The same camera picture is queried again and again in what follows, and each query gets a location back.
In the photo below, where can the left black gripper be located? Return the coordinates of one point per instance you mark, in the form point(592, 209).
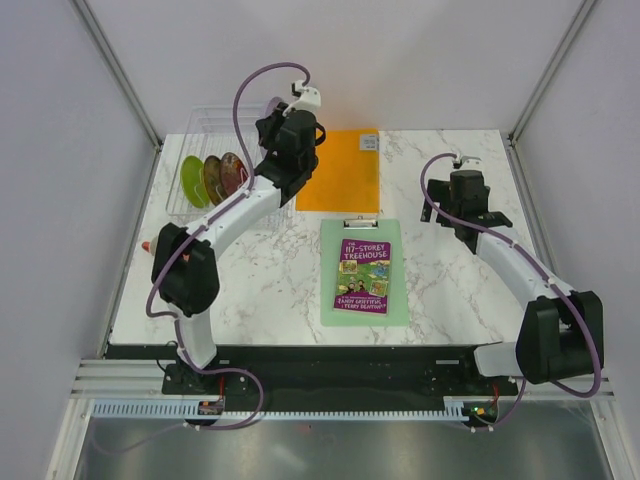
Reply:
point(267, 128)

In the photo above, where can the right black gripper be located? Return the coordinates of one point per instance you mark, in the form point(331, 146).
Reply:
point(438, 191)

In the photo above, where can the lilac plastic plate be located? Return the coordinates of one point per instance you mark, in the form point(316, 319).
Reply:
point(271, 105)

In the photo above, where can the red floral plate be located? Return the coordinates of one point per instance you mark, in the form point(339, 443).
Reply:
point(233, 173)

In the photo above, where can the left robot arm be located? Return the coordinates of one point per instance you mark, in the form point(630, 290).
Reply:
point(185, 279)

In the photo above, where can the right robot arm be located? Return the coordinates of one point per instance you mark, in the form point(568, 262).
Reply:
point(561, 335)

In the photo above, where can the orange folder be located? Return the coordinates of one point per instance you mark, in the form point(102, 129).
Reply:
point(347, 178)

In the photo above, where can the brown patterned plate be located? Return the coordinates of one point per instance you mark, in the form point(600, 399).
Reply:
point(212, 180)

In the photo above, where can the green plate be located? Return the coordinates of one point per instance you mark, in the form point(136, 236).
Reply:
point(192, 183)

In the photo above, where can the mint green clipboard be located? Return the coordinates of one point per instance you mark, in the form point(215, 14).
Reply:
point(332, 233)

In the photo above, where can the purple treehouse book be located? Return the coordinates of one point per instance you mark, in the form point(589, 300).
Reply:
point(363, 279)

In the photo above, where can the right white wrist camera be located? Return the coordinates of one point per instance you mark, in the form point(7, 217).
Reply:
point(467, 162)

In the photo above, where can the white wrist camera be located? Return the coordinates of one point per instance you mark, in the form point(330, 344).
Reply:
point(306, 98)
point(467, 162)

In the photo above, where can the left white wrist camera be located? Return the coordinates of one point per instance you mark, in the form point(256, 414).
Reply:
point(306, 98)

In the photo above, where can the white wire dish rack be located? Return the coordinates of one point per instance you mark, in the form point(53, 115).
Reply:
point(210, 131)

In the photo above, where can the white slotted cable duct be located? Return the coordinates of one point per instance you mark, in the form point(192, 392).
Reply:
point(210, 408)

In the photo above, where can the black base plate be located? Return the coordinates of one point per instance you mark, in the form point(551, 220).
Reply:
point(331, 376)

